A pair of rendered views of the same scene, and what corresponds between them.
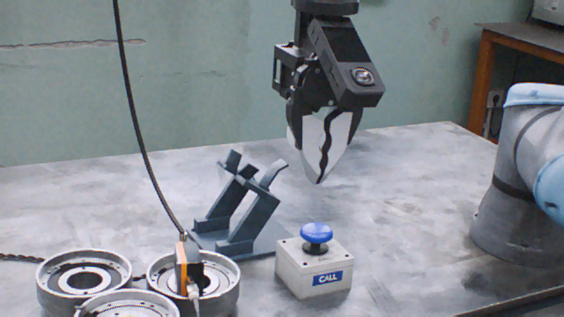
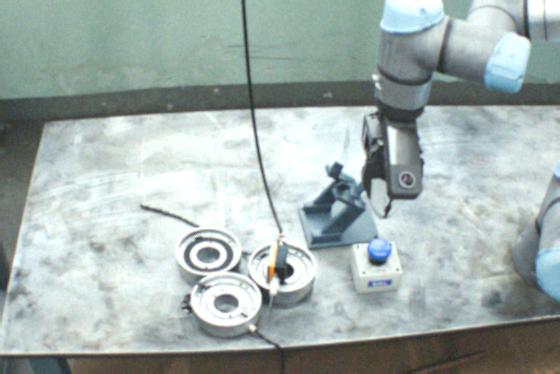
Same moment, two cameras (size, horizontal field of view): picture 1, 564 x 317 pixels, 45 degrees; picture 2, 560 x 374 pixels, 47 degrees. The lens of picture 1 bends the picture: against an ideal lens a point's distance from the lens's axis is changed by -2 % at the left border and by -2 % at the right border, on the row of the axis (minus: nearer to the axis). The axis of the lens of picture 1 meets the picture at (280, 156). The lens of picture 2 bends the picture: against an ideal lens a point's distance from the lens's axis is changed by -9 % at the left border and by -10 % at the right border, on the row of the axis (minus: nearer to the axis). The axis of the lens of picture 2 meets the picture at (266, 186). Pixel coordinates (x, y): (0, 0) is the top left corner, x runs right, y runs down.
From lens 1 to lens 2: 43 cm
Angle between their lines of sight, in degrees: 27
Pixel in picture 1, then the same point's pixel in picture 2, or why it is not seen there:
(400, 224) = (465, 228)
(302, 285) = (359, 286)
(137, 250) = (256, 222)
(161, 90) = not seen: outside the picture
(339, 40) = (399, 140)
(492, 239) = (521, 264)
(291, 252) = (358, 258)
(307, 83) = (376, 160)
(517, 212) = not seen: hidden behind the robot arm
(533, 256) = not seen: hidden behind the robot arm
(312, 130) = (379, 188)
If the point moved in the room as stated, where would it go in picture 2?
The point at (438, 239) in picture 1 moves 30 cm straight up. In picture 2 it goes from (487, 249) to (531, 113)
